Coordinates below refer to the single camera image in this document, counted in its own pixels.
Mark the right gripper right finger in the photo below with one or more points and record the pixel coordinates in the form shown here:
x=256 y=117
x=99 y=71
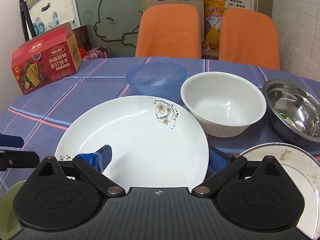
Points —
x=217 y=159

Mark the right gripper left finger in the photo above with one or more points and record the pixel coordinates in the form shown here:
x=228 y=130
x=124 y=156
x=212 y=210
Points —
x=99 y=159

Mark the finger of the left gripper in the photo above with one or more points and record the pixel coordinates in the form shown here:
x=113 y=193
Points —
x=11 y=141

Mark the white ceramic bowl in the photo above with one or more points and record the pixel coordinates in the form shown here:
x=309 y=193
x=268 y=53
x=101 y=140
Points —
x=224 y=104

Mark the white floral plate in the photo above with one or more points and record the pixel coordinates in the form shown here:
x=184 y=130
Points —
x=140 y=139

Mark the stainless steel bowl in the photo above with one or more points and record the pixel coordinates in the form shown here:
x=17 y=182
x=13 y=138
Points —
x=292 y=112

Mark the blue translucent plastic bowl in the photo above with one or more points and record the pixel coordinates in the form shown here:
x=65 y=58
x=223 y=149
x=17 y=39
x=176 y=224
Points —
x=160 y=79

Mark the blue plaid tablecloth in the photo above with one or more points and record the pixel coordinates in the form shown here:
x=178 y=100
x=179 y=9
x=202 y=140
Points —
x=42 y=117

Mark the green plate edge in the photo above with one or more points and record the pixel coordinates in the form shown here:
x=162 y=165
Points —
x=9 y=225

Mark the dirty white rimmed plate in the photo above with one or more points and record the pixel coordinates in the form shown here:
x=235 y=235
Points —
x=304 y=170

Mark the red cracker box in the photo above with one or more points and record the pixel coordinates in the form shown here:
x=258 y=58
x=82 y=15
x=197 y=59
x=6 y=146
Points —
x=46 y=58

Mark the pink patterned bag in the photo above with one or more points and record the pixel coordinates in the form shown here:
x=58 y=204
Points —
x=96 y=53

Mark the right orange chair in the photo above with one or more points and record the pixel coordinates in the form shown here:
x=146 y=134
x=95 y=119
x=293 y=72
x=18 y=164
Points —
x=249 y=37

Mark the orange chair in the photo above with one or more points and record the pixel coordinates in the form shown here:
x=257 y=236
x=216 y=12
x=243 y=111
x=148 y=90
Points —
x=249 y=37
x=170 y=30

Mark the left orange chair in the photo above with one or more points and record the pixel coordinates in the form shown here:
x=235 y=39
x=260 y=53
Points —
x=170 y=30

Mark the yellow snack bag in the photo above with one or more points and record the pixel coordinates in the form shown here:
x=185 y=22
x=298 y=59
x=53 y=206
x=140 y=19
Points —
x=213 y=12

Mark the brown cardboard box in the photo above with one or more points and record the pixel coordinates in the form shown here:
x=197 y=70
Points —
x=198 y=4

